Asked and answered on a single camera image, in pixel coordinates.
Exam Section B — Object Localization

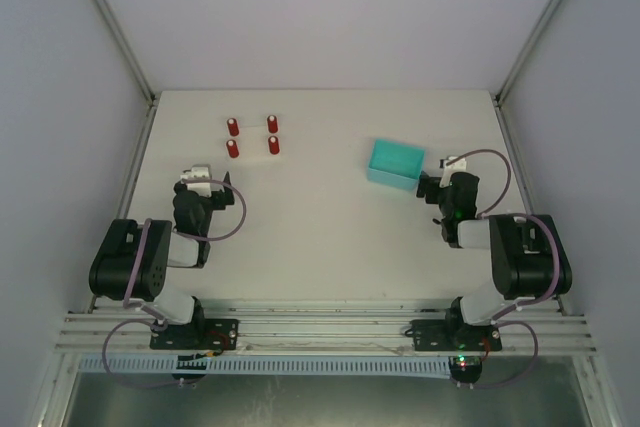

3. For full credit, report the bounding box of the red large spring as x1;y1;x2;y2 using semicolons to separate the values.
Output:
267;115;279;134
268;135;280;155
227;118;240;137
226;139;240;159

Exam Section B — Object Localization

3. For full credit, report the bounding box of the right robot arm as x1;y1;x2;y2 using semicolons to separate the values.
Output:
411;172;573;350

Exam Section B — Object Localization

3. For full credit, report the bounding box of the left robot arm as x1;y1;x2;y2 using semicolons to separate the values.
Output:
88;166;247;350

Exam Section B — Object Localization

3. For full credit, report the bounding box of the teal plastic bin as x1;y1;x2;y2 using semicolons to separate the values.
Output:
366;138;426;191

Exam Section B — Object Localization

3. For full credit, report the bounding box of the white four-peg fixture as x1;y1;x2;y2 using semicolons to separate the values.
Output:
224;126;282;164

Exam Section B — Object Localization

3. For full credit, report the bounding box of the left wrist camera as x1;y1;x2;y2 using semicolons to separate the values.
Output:
180;164;213;198

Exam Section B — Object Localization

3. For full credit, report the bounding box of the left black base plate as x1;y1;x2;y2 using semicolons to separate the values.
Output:
149;318;240;351

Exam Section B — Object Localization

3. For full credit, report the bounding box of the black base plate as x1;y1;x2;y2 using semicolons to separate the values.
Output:
404;319;502;352
149;318;240;351

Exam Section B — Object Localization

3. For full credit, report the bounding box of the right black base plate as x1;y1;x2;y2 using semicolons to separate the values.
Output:
404;319;502;352

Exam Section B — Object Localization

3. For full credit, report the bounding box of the grey slotted cable duct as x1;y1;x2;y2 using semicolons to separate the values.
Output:
79;354;450;379

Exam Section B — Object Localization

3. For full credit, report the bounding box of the left frame post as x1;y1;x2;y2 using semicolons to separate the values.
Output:
91;0;156;107

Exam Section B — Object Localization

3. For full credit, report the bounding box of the frame post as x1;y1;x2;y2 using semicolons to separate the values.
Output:
493;0;564;109
91;0;156;107

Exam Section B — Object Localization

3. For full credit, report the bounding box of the right frame post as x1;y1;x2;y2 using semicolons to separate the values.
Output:
493;0;564;109

